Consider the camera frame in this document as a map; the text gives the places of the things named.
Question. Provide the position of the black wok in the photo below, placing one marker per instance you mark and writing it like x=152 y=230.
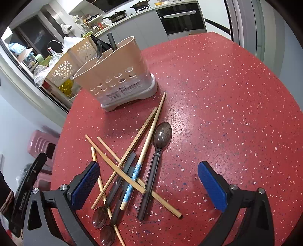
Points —
x=116 y=16

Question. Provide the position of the green basin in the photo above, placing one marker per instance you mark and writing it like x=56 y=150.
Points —
x=43 y=61

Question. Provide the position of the kitchen faucet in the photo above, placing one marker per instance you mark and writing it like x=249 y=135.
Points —
x=53 y=42

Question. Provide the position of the clear plastic bag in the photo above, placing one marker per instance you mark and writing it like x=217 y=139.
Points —
x=42 y=73

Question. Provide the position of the large dark plastic spoon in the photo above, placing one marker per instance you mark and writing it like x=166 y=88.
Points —
x=162 y=137

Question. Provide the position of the condiment rack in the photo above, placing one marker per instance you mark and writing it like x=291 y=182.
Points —
x=92 y=24

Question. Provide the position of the dark frying pan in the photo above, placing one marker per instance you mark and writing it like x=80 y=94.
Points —
x=140 y=4

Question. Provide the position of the pink plastic stool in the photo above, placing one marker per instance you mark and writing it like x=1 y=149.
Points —
x=37 y=144

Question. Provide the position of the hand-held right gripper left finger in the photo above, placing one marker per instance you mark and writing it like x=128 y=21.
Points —
x=87 y=182

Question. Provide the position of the beige utensil holder grey base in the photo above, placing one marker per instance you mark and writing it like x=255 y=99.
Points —
x=113 y=71

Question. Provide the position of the yellow oil bottle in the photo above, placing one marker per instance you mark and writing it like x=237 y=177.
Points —
x=65 y=87

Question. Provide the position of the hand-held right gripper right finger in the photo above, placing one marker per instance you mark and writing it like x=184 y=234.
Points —
x=210 y=184

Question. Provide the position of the black built-in oven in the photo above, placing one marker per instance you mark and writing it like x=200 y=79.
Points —
x=182 y=23

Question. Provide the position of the beige perforated basket trolley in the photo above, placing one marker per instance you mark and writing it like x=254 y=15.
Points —
x=64 y=68

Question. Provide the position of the white plastic bag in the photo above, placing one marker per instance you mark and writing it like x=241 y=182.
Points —
x=71 y=42

